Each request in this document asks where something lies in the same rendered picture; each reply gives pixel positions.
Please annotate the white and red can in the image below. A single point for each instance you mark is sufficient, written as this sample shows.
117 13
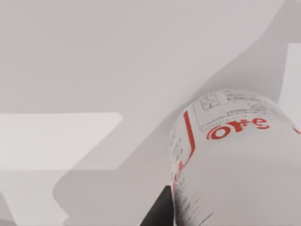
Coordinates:
235 164

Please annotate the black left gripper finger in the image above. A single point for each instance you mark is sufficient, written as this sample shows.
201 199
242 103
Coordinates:
162 209

